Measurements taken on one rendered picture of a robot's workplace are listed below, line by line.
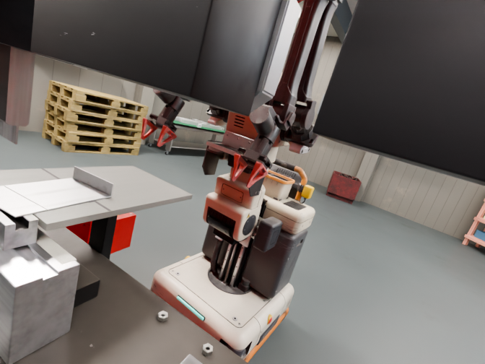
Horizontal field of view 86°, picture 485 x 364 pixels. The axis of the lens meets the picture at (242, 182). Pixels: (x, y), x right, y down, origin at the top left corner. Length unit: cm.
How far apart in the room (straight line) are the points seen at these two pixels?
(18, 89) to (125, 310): 30
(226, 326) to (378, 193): 655
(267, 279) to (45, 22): 140
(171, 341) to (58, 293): 15
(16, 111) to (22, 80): 3
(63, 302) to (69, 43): 27
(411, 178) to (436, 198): 67
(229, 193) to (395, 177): 652
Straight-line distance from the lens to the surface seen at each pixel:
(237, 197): 116
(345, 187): 646
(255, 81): 18
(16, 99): 36
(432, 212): 755
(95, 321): 43
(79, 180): 50
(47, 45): 22
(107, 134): 477
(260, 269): 149
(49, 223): 37
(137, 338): 41
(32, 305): 35
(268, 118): 73
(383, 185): 749
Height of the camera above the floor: 117
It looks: 13 degrees down
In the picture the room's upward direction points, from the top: 17 degrees clockwise
